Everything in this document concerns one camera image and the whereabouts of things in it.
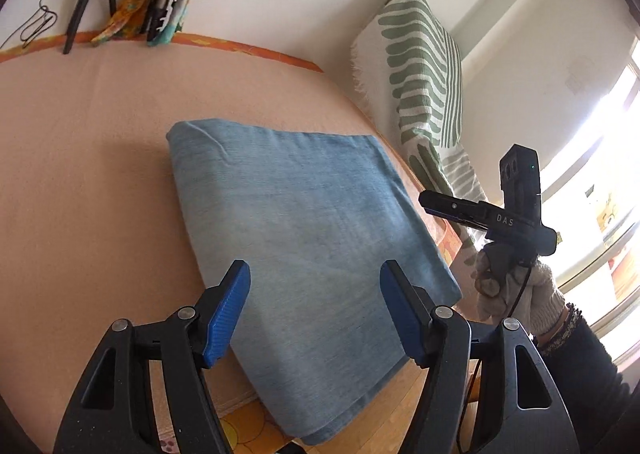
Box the person's right forearm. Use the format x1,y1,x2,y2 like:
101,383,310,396
530,304,635,454

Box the peach bed blanket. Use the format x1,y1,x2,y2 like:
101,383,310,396
0,41,451,454

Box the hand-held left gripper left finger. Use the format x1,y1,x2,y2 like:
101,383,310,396
52,260,251,454

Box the green patterned white pillow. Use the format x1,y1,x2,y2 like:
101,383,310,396
350,0,489,285

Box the beaded bracelet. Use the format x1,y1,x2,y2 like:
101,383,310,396
537,303,584,356

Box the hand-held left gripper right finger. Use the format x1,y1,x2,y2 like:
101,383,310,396
380,260,581,454

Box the bright window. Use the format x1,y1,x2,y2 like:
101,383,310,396
537,36,640,371

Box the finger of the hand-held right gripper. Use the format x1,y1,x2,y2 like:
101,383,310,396
419,190,490,235

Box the person's right hand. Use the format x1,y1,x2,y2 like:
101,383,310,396
472,240,568,336

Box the blue denim pants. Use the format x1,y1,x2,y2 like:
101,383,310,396
166,119,463,446

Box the orange printed bed sheet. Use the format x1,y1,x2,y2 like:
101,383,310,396
0,31,463,454

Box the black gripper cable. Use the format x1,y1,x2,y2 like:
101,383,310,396
462,261,534,435

